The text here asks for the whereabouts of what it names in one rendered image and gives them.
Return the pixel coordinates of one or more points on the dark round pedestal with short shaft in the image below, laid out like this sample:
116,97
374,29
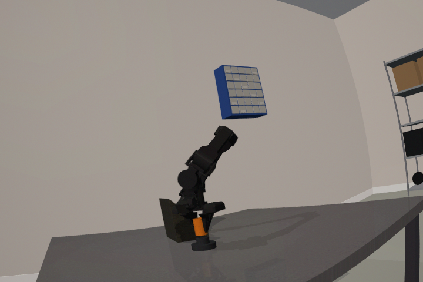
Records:
203,244

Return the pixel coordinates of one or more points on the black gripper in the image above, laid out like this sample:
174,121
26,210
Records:
208,209

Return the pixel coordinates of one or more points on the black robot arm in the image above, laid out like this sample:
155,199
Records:
203,164

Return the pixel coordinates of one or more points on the orange tapered knob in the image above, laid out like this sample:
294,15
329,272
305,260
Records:
198,227

